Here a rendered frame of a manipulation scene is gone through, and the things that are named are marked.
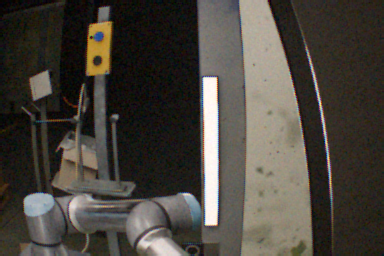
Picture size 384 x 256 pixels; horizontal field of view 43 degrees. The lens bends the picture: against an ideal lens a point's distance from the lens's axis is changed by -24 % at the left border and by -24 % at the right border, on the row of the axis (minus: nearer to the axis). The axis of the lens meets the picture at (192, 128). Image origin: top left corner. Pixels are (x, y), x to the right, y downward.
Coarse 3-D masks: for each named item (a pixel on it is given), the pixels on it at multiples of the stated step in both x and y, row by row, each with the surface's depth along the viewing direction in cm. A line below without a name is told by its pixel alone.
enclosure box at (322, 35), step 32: (288, 0) 190; (320, 0) 131; (352, 0) 131; (288, 32) 192; (320, 32) 133; (352, 32) 132; (288, 64) 194; (320, 64) 134; (352, 64) 134; (320, 96) 135; (352, 96) 135; (320, 128) 197; (352, 128) 136; (320, 160) 199; (352, 160) 138; (320, 192) 201; (352, 192) 139; (320, 224) 203; (352, 224) 141
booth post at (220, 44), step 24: (216, 0) 242; (216, 24) 244; (216, 48) 246; (240, 48) 245; (216, 72) 248; (240, 72) 247; (240, 96) 249; (240, 120) 250; (240, 144) 252; (240, 168) 253; (240, 192) 255; (240, 216) 257; (216, 240) 259; (240, 240) 258
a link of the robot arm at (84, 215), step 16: (64, 208) 198; (80, 208) 194; (96, 208) 185; (112, 208) 178; (128, 208) 171; (160, 208) 155; (176, 208) 157; (192, 208) 160; (80, 224) 196; (96, 224) 186; (112, 224) 178; (176, 224) 156; (192, 224) 160
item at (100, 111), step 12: (108, 12) 267; (96, 84) 273; (96, 96) 274; (96, 108) 275; (96, 120) 276; (96, 132) 277; (96, 144) 277; (108, 144) 281; (96, 156) 279; (108, 156) 280; (108, 168) 279; (108, 240) 285; (120, 252) 288
